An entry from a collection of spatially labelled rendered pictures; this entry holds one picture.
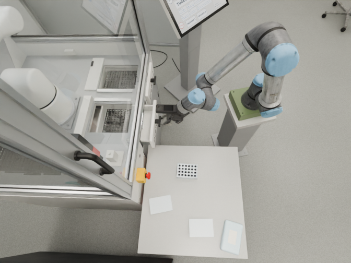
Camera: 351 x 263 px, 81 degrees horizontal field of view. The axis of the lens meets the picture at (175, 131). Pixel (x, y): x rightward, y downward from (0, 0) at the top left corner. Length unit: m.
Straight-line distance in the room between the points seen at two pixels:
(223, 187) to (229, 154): 0.21
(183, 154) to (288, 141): 1.38
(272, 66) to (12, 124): 0.81
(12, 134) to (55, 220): 1.97
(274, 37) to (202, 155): 0.76
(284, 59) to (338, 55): 2.54
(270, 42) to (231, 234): 0.93
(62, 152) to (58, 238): 1.83
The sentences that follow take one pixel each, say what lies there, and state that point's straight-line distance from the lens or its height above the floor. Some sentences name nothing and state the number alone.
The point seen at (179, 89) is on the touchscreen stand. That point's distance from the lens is 2.46.
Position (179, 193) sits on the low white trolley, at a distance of 1.26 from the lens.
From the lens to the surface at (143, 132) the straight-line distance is 1.32.
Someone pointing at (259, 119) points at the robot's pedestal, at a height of 0.76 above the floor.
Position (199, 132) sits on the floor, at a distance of 2.22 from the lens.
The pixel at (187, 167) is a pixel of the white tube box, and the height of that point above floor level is 0.80.
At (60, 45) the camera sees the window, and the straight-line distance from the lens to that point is 0.57.
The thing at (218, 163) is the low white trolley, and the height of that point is 0.76.
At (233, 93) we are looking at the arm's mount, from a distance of 1.49.
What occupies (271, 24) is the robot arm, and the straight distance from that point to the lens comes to 0.97.
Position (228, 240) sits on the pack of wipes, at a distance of 1.23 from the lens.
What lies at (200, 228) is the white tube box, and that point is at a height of 0.81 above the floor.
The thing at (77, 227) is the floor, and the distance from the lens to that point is 2.24.
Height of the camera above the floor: 2.01
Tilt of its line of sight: 65 degrees down
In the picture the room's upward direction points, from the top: 6 degrees counter-clockwise
